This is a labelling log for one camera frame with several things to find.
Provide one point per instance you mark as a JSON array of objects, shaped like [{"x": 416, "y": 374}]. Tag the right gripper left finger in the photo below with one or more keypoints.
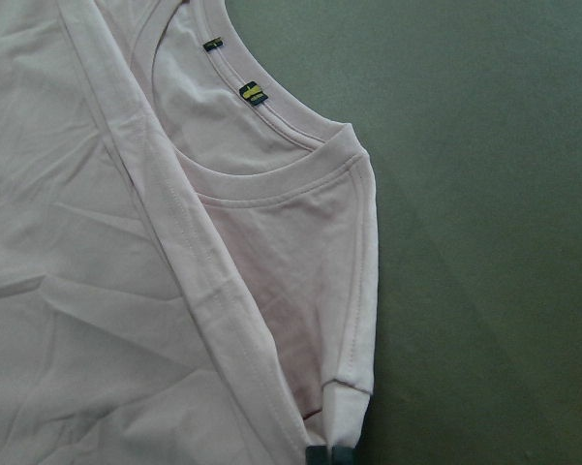
[{"x": 316, "y": 455}]

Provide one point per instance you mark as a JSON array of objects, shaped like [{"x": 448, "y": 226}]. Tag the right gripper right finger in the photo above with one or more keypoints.
[{"x": 343, "y": 456}]

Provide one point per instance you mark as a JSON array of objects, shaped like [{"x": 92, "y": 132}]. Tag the pink Snoopy t-shirt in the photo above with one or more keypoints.
[{"x": 188, "y": 254}]

